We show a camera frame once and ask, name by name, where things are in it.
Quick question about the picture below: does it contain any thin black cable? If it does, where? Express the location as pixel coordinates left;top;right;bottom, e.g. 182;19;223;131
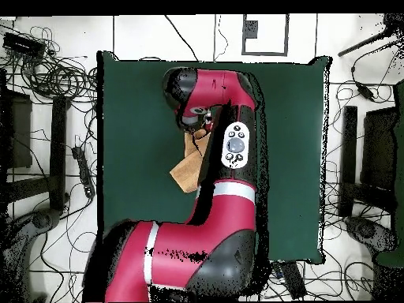
163;14;200;62
213;14;229;62

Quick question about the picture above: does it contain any black power adapter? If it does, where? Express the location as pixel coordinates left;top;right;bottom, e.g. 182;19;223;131
357;84;376;102

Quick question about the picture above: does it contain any dark green table cloth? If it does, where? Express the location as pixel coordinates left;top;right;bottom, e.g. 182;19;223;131
96;50;332;265

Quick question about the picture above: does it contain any black electronics box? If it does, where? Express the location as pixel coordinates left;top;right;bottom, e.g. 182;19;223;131
2;32;47;59

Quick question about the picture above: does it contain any black power strip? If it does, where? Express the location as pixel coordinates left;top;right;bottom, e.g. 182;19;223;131
71;145;96;199
279;261;308;301

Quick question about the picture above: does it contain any black tripod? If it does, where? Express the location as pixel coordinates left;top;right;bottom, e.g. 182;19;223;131
337;13;404;58

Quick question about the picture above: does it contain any orange terry towel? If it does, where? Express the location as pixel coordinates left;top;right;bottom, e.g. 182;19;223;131
169;129;211;194

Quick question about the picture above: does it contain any dark grey square patch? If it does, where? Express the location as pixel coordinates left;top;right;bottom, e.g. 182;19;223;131
243;20;259;39

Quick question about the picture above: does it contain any grey square frame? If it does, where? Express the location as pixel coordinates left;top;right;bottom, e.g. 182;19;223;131
241;13;290;57

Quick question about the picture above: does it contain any black stand base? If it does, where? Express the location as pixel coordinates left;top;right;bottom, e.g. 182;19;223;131
344;215;398;253
2;208;62;285

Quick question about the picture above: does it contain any tangled black cable bundle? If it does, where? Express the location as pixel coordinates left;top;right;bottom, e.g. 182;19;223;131
0;26;99;105
321;80;398;222

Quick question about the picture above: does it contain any dark box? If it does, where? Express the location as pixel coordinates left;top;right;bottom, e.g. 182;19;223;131
359;107;398;190
0;89;33;170

